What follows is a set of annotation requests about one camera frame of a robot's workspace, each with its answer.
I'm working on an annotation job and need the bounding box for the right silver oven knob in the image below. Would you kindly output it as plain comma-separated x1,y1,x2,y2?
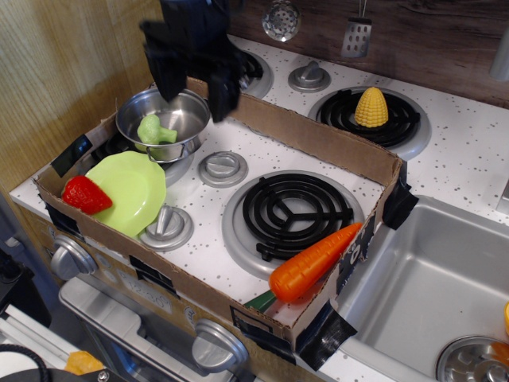
192,318,249,373

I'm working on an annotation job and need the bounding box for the light green plastic plate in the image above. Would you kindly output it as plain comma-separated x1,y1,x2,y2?
86,151,166,237

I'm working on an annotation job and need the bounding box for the silver faucet post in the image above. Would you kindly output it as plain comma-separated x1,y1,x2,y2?
489,29,509,81

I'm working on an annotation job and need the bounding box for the orange toy carrot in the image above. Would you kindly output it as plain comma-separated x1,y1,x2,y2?
268,223,363,303

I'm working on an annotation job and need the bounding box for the silver stove knob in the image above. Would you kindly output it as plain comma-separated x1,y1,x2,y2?
198,151,249,189
288,60,332,93
139,205,194,251

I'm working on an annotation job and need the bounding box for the yellow toy corn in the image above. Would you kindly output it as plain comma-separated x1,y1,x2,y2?
354,87,389,128

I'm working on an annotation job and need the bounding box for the silver oven door handle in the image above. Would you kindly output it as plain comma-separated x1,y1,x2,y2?
58,276,223,382

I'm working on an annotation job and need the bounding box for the front right black burner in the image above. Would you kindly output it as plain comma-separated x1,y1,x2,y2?
222,170,364,279

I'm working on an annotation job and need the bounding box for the silver toy sink basin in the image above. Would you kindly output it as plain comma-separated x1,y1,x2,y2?
337,197,508,381

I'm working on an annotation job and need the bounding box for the silver bowl in sink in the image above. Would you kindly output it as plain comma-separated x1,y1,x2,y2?
435,336,508,381

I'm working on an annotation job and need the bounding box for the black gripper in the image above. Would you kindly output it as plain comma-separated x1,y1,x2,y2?
140,21,245,123

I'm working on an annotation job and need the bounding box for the black tape at front corner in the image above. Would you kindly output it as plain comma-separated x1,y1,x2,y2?
296,302,357,371

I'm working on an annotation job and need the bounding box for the black tape at right corner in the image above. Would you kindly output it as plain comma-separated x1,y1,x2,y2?
383,161,418,230

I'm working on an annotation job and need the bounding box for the back silver stove knob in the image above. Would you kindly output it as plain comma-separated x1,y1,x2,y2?
288,60,332,93

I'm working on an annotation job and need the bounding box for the red toy strawberry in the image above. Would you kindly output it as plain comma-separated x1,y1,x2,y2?
61,175,113,215

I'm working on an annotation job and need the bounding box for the left silver oven knob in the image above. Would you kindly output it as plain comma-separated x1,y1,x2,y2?
50,235,99,281

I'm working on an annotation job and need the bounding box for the back left black burner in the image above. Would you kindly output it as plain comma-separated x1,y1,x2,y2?
239,51,274,99

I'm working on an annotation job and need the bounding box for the silver oven knob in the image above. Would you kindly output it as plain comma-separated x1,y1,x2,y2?
50,235,99,281
192,318,249,373

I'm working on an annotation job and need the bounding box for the small steel pot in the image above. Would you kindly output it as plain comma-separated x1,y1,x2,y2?
115,88,210,163

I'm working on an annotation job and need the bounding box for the centre silver stove knob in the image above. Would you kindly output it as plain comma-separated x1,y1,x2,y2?
198,151,249,189

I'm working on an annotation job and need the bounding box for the back right black burner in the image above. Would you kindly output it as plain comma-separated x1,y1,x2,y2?
309,87,432,161

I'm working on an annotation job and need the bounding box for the hanging silver strainer ladle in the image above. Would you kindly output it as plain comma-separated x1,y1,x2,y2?
262,1,301,42

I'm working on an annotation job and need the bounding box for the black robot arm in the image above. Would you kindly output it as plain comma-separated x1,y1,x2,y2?
140,1,245,123

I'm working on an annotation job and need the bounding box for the brown cardboard fence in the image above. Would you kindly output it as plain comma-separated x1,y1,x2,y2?
34,95,403,353

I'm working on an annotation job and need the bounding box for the black tape at left corner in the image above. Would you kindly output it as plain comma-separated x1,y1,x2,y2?
51,134,93,177

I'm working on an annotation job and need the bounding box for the yellow object right edge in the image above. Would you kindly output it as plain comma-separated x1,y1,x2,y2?
503,302,509,335

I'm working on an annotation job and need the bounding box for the black tape at corner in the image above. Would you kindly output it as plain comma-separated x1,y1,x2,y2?
296,302,357,371
383,161,418,230
51,134,93,177

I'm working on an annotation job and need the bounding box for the green toy broccoli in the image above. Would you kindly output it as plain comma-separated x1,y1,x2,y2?
137,115,177,145

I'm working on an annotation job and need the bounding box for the black cable bottom left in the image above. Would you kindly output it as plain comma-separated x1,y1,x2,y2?
0,343,52,382

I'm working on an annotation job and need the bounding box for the front silver stove knob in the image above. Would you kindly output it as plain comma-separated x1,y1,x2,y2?
139,205,194,251

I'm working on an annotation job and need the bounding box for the hanging silver slotted spatula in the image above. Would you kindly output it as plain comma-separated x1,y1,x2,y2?
341,1,372,58

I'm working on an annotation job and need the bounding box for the orange object bottom left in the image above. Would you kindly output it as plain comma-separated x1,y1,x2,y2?
64,350,104,376

